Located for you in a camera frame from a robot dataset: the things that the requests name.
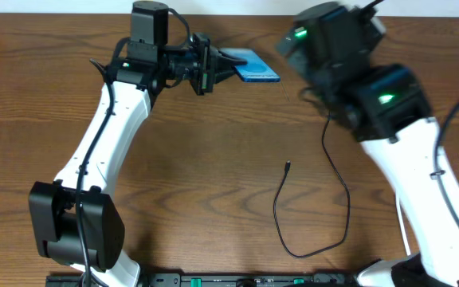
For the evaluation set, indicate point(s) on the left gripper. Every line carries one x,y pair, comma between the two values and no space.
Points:
205,64

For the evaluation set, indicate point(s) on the blue Galaxy smartphone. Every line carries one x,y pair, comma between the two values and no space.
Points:
255,70

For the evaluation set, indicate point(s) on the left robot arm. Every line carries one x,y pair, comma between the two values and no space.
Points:
74,218

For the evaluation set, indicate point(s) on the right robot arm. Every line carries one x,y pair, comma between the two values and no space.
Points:
387,112

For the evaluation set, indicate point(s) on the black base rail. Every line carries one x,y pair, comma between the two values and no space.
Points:
246,280

